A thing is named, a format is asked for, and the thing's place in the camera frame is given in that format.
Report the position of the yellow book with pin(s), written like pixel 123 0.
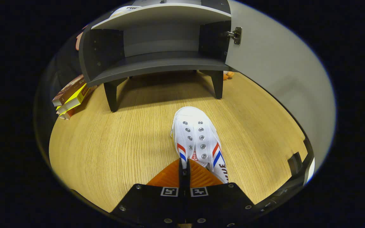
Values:
pixel 73 100

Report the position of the beige shoe cabinet door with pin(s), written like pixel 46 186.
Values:
pixel 274 79

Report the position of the black monitor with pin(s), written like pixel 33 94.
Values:
pixel 295 161

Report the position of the metal door hinge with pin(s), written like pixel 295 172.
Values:
pixel 237 34

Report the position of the orange book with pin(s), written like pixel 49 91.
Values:
pixel 71 112

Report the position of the black backdrop cloth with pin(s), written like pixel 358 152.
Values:
pixel 60 63

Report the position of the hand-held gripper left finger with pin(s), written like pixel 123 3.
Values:
pixel 150 205

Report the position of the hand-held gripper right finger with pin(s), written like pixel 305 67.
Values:
pixel 220 205

